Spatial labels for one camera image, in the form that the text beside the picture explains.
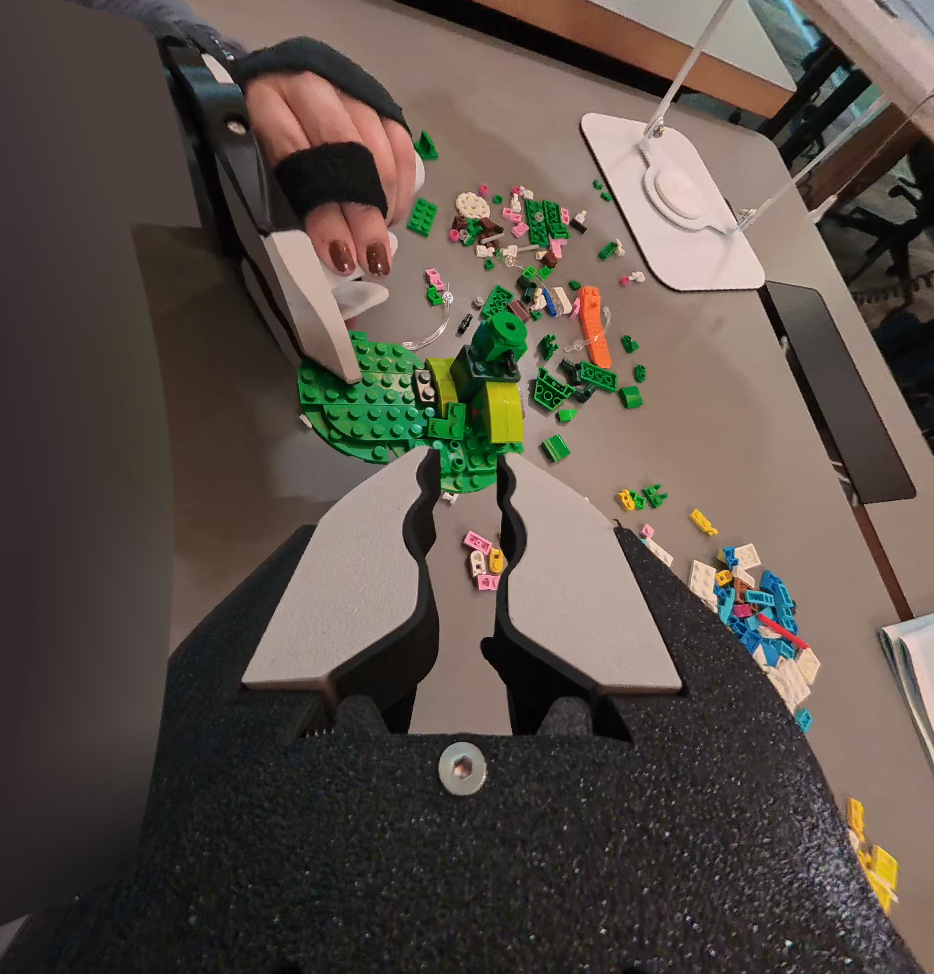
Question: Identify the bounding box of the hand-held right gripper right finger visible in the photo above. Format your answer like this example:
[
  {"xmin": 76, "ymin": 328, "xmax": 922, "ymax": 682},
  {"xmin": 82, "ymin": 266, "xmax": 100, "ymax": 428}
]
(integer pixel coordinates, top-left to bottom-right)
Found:
[{"xmin": 481, "ymin": 455, "xmax": 685, "ymax": 697}]

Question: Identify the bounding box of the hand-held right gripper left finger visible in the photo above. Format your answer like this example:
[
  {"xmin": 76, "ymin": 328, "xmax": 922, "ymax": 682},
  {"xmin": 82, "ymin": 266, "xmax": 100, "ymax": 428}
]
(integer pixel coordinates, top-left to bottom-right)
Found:
[{"xmin": 241, "ymin": 445, "xmax": 443, "ymax": 697}]

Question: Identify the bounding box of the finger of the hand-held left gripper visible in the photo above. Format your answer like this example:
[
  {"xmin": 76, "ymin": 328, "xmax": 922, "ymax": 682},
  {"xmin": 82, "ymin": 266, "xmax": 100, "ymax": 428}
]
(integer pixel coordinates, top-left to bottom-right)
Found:
[
  {"xmin": 241, "ymin": 257, "xmax": 304, "ymax": 365},
  {"xmin": 262, "ymin": 227, "xmax": 363, "ymax": 387}
]

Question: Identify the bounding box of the green lego base build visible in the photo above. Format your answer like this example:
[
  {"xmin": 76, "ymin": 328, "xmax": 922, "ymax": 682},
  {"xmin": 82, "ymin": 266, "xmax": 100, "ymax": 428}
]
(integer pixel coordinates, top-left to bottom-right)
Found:
[{"xmin": 296, "ymin": 310, "xmax": 530, "ymax": 497}]

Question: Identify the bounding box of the cluster of pink lego pieces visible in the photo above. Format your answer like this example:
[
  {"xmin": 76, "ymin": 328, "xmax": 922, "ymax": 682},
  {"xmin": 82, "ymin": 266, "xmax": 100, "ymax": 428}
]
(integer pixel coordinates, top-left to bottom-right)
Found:
[{"xmin": 462, "ymin": 530, "xmax": 508, "ymax": 594}]

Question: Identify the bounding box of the clear curved lego piece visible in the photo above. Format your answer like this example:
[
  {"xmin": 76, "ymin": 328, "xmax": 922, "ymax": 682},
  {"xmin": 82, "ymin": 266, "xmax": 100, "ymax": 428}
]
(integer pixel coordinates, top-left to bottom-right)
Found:
[{"xmin": 401, "ymin": 283, "xmax": 454, "ymax": 353}]

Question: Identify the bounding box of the pile of blue white lego pieces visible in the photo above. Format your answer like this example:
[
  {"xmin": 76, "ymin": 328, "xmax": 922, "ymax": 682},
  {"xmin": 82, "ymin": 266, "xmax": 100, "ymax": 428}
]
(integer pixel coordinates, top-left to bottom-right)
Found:
[{"xmin": 686, "ymin": 542, "xmax": 823, "ymax": 734}]

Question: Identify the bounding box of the pile of green pink lego pieces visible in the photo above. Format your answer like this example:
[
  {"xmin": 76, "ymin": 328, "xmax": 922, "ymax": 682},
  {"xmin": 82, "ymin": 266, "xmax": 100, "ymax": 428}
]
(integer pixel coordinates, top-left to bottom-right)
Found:
[{"xmin": 425, "ymin": 183, "xmax": 651, "ymax": 427}]

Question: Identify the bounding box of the green lego plate assembly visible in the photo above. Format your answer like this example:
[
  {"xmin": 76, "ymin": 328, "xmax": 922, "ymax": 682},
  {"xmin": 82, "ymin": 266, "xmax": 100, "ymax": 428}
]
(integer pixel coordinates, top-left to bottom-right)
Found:
[{"xmin": 523, "ymin": 198, "xmax": 571, "ymax": 247}]

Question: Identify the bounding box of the group of yellow lego pieces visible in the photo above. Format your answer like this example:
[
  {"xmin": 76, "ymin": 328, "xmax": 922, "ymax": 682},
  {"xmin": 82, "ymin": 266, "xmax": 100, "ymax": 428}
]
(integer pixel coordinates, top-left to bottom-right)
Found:
[{"xmin": 846, "ymin": 797, "xmax": 903, "ymax": 916}]

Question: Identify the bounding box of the person's left hand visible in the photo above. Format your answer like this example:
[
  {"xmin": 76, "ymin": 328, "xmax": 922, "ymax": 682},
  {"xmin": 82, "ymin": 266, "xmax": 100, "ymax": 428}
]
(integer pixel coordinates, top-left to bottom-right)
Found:
[{"xmin": 233, "ymin": 37, "xmax": 418, "ymax": 280}]

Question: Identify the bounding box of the orange brick separator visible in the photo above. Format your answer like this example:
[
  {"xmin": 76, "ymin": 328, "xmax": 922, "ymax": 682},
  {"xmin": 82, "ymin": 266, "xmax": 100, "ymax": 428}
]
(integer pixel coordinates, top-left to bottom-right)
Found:
[{"xmin": 577, "ymin": 285, "xmax": 614, "ymax": 369}]

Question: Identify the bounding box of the black flat panel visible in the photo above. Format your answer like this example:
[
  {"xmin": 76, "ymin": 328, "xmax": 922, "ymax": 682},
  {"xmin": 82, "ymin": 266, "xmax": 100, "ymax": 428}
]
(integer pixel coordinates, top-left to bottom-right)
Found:
[{"xmin": 762, "ymin": 279, "xmax": 918, "ymax": 505}]

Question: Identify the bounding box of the instruction booklet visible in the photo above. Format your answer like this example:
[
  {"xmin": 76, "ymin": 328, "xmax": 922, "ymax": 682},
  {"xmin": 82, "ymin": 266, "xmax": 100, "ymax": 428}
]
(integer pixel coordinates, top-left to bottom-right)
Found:
[{"xmin": 879, "ymin": 607, "xmax": 934, "ymax": 811}]

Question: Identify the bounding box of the book stand with white base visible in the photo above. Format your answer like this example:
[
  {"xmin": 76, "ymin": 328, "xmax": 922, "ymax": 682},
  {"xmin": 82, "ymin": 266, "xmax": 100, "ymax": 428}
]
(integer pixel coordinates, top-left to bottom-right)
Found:
[{"xmin": 580, "ymin": 0, "xmax": 934, "ymax": 292}]

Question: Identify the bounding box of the wooden table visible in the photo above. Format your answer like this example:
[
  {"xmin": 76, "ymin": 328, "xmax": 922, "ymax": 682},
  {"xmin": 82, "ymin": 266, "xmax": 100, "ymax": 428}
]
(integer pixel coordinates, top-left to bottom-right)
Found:
[{"xmin": 467, "ymin": 0, "xmax": 797, "ymax": 120}]

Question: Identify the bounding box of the black office chair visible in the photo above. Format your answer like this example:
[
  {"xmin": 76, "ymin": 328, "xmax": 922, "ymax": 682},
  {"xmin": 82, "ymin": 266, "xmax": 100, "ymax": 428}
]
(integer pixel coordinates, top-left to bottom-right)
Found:
[{"xmin": 813, "ymin": 30, "xmax": 934, "ymax": 324}]

